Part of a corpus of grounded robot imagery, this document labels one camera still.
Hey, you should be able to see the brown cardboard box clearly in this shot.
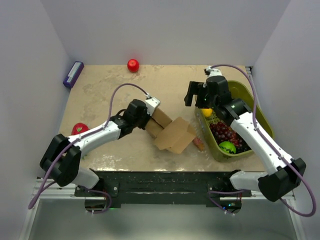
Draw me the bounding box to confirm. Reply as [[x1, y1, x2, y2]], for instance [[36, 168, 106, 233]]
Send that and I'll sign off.
[[145, 108, 196, 154]]

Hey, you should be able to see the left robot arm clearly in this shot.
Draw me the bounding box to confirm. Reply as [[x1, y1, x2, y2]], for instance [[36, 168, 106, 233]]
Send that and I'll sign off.
[[39, 97, 161, 196]]

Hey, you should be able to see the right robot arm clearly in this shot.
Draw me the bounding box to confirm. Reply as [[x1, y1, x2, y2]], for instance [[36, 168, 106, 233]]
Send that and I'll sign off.
[[184, 75, 306, 202]]

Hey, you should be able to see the purple white rectangular box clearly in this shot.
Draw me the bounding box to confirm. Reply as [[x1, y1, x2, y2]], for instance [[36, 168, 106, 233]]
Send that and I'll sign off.
[[63, 61, 84, 89]]

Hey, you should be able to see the orange in basket front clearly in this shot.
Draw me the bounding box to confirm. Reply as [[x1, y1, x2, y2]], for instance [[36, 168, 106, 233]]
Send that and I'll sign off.
[[201, 108, 213, 118]]

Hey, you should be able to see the dark red grape bunch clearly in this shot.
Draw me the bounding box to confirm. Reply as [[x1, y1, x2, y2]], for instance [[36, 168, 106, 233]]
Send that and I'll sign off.
[[209, 121, 251, 154]]

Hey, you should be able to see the pink toy ice cream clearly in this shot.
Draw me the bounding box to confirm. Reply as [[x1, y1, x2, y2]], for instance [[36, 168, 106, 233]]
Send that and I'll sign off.
[[192, 137, 205, 151]]

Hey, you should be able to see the olive green plastic basket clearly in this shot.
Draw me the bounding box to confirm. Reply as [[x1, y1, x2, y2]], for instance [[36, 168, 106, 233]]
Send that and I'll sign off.
[[194, 80, 275, 162]]

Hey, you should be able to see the green round toy fruit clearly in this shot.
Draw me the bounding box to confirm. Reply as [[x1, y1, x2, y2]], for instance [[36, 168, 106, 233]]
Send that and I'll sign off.
[[218, 141, 237, 155]]

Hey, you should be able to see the red apple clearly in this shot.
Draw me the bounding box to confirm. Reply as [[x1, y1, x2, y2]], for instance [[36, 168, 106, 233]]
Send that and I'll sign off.
[[127, 58, 140, 73]]

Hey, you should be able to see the red dragon fruit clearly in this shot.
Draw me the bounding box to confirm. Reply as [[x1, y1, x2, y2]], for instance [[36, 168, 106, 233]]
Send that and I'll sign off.
[[71, 122, 90, 136]]

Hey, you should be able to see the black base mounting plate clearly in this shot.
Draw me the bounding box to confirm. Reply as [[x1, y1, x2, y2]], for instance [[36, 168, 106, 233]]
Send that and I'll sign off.
[[74, 171, 253, 211]]

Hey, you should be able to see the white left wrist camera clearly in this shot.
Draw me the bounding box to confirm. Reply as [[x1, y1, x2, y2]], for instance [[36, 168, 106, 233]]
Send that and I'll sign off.
[[144, 96, 161, 116]]

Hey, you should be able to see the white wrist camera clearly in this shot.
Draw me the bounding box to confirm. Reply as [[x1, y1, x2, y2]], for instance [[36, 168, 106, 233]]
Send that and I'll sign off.
[[144, 96, 161, 116], [204, 66, 222, 79]]

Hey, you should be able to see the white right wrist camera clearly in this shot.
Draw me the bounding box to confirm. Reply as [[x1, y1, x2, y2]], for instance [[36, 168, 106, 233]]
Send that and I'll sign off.
[[204, 66, 222, 79]]

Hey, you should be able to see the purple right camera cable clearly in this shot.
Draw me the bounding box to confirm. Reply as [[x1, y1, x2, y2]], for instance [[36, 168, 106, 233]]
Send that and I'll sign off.
[[211, 64, 317, 217]]

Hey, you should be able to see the purple camera cable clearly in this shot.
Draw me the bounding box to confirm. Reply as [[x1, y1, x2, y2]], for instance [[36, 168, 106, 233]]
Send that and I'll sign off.
[[27, 83, 151, 210], [211, 64, 317, 217]]

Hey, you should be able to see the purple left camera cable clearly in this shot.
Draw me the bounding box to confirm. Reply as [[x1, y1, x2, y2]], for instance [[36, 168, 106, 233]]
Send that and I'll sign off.
[[27, 83, 151, 210]]

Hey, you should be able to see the aluminium frame rail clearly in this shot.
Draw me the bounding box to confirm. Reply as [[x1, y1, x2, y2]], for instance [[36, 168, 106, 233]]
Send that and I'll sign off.
[[33, 177, 297, 201]]

